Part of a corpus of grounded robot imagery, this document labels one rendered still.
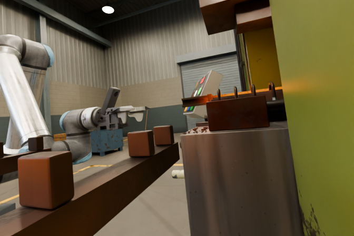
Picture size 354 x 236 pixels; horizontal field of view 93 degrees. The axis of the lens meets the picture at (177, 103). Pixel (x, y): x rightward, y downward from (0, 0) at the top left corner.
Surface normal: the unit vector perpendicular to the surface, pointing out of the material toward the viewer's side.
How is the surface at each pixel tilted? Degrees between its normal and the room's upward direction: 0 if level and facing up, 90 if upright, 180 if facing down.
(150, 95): 90
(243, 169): 90
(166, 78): 90
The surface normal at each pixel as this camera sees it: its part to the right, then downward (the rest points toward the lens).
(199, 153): -0.30, -0.04
